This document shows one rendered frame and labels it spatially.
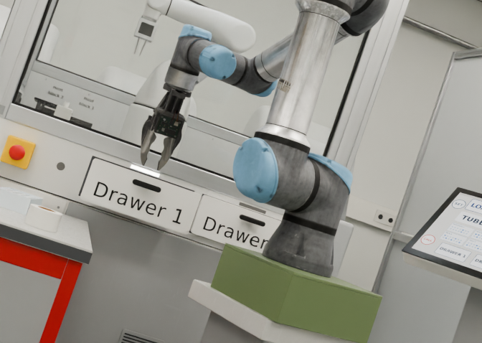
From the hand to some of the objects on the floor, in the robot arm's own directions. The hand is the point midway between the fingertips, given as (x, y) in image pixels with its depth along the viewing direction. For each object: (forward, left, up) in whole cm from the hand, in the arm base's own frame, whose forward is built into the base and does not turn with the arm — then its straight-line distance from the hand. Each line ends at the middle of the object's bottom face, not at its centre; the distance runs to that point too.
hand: (151, 162), depth 216 cm
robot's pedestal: (-49, -15, -97) cm, 110 cm away
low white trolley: (+2, +44, -96) cm, 105 cm away
